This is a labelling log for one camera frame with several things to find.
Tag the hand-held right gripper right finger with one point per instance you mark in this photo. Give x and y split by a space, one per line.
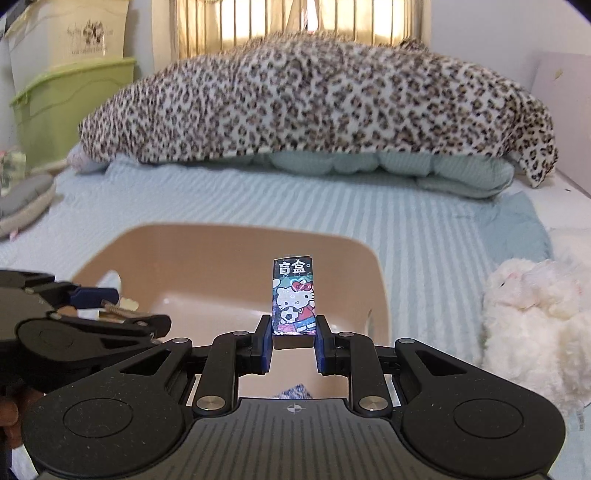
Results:
321 351

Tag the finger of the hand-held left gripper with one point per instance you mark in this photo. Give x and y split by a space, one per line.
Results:
138 324
96 296

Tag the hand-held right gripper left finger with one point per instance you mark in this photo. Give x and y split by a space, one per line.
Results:
265 345

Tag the small cartoon print box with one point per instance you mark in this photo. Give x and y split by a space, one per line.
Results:
295 295

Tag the beige plastic basin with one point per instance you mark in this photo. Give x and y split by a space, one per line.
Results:
194 272

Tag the blue patterned small item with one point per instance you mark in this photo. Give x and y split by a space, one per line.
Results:
292 393

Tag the striped light blue bedsheet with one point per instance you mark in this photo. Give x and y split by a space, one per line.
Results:
434 226

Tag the green plastic storage box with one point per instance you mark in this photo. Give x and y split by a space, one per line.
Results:
60 106

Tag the folded light blue quilt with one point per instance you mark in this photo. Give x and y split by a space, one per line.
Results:
415 171

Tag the white plush toy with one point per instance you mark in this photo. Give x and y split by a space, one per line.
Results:
535 318

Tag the leopard print blanket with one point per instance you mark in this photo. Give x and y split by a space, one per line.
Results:
318 101

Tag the cream plastic storage box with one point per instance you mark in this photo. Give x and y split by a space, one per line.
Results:
64 32

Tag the yellow striped curtain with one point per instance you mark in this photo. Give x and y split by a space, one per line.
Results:
295 18

